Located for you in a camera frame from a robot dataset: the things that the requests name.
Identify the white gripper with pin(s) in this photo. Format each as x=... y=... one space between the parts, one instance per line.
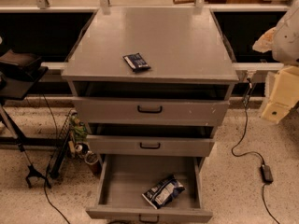
x=287 y=44

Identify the blue white chip bag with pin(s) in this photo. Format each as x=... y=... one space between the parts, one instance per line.
x=164 y=192

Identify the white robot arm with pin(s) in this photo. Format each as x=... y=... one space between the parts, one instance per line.
x=283 y=41

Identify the grey drawer cabinet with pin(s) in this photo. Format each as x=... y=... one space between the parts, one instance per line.
x=182 y=46

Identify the grey top drawer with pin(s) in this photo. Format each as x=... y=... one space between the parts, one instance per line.
x=151 y=107

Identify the grey drawer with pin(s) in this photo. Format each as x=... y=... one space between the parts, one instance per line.
x=156 y=140
x=151 y=107
x=125 y=178

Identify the grey bottom drawer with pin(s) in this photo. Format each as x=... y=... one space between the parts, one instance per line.
x=125 y=178

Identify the grey middle drawer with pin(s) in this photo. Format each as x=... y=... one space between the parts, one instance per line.
x=156 y=140

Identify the green snack bag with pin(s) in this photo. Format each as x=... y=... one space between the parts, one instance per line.
x=77 y=129

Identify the black power adapter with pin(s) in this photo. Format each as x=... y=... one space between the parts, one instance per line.
x=266 y=174

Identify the dark blue snack packet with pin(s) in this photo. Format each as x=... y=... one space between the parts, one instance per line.
x=136 y=62

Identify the brown cup with lid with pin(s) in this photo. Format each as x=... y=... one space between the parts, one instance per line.
x=93 y=163

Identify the metal soda can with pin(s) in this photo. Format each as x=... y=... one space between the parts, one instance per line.
x=81 y=148

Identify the black tray on stand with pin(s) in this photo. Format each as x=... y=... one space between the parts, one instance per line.
x=19 y=72

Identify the black tripod stand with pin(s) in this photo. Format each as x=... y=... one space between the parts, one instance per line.
x=33 y=172

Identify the grey metal rail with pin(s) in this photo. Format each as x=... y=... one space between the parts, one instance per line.
x=256 y=72

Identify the black wire basket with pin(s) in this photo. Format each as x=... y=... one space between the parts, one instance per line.
x=61 y=148

